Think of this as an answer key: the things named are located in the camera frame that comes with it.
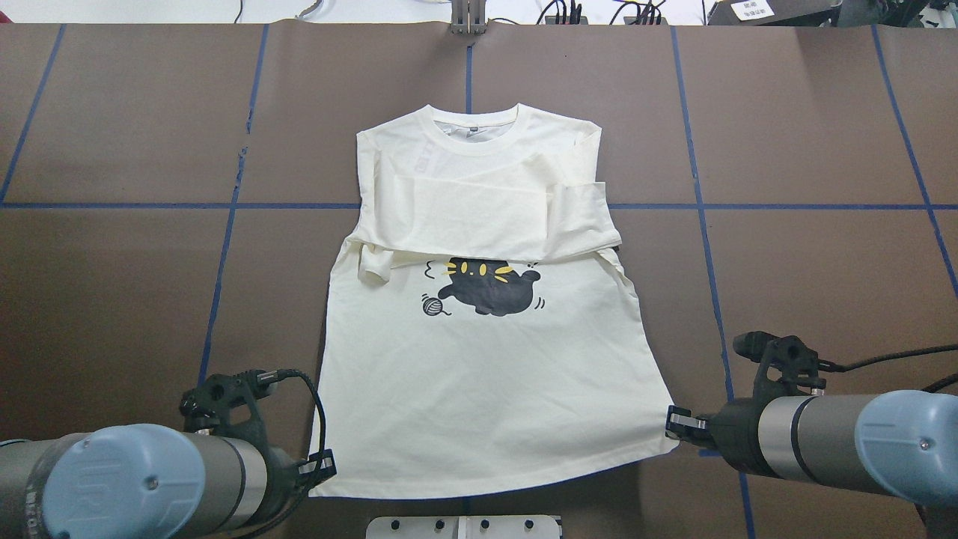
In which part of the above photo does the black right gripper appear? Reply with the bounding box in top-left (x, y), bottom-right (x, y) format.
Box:
top-left (666, 399), bottom-right (769, 475)

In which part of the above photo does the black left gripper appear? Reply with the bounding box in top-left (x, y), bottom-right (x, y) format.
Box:
top-left (254, 443), bottom-right (338, 517)

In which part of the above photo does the cream long-sleeve cat shirt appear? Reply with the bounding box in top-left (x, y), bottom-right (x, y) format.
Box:
top-left (311, 103), bottom-right (677, 499)

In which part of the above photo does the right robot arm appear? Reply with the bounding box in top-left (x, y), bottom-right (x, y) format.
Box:
top-left (665, 390), bottom-right (957, 508)

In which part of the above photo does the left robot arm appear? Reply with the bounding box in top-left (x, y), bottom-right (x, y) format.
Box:
top-left (2, 424), bottom-right (336, 538)

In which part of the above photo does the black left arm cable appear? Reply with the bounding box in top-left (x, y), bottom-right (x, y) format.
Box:
top-left (254, 368), bottom-right (330, 539)

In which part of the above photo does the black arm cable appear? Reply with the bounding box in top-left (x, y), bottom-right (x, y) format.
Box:
top-left (820, 346), bottom-right (958, 394)
top-left (254, 368), bottom-right (330, 539)

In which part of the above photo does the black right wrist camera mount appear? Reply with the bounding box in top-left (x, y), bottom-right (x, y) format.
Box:
top-left (733, 331), bottom-right (827, 403)

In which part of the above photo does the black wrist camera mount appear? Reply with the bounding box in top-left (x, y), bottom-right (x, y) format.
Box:
top-left (179, 371), bottom-right (278, 437)
top-left (733, 331), bottom-right (827, 403)

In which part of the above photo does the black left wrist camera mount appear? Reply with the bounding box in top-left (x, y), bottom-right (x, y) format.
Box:
top-left (179, 371), bottom-right (278, 437)

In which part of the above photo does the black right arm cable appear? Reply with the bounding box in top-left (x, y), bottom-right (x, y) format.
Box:
top-left (820, 346), bottom-right (958, 394)

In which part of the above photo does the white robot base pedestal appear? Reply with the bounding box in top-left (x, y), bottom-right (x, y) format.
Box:
top-left (365, 514), bottom-right (564, 538)

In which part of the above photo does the grey top camera bracket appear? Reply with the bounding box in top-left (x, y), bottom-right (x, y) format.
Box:
top-left (451, 0), bottom-right (488, 35)

